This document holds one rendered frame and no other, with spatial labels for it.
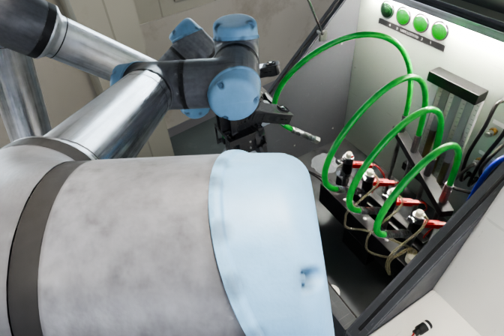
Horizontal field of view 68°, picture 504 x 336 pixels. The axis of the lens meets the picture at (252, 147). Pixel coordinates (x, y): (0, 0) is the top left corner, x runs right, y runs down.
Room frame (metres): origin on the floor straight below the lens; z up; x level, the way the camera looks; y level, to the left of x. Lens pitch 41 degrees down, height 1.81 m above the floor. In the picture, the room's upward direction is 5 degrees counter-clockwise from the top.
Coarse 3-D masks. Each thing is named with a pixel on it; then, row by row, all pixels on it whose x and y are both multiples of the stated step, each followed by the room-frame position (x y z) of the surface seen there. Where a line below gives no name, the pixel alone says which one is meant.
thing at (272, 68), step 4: (260, 64) 0.85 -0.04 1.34; (264, 64) 0.84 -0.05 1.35; (268, 64) 0.82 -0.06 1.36; (272, 64) 0.82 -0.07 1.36; (276, 64) 0.81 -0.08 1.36; (260, 68) 0.82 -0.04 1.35; (264, 68) 0.81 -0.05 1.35; (268, 68) 0.81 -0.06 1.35; (272, 68) 0.81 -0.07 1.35; (276, 68) 0.81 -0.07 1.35; (280, 68) 0.84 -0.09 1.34; (260, 72) 0.81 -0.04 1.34; (264, 72) 0.81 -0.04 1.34; (268, 72) 0.81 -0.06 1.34; (272, 72) 0.81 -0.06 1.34; (276, 72) 0.81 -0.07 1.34; (260, 76) 0.81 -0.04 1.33; (264, 76) 0.81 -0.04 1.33; (268, 76) 0.82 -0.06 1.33
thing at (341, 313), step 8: (328, 288) 0.45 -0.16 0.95; (336, 296) 0.42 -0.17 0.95; (336, 304) 0.40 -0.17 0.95; (344, 304) 0.40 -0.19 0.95; (336, 312) 0.39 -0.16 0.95; (344, 312) 0.39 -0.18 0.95; (352, 312) 0.39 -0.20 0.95; (336, 320) 0.37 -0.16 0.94; (344, 320) 0.37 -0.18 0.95; (352, 320) 0.37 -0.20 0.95; (336, 328) 0.37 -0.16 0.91; (344, 328) 0.35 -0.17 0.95
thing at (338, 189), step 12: (396, 84) 0.67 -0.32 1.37; (420, 84) 0.72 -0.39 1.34; (372, 96) 0.65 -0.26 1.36; (360, 108) 0.64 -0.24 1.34; (420, 120) 0.74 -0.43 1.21; (420, 132) 0.74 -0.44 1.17; (336, 144) 0.61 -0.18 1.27; (324, 168) 0.60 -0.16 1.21; (324, 180) 0.59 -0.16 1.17; (336, 192) 0.61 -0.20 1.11; (360, 192) 0.65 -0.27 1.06
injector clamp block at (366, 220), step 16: (320, 192) 0.76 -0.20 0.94; (336, 208) 0.69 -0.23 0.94; (352, 224) 0.63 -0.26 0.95; (368, 224) 0.60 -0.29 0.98; (352, 240) 0.62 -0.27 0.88; (368, 240) 0.57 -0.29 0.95; (384, 240) 0.55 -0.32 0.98; (400, 240) 0.56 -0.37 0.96; (368, 256) 0.57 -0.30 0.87; (400, 256) 0.50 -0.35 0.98
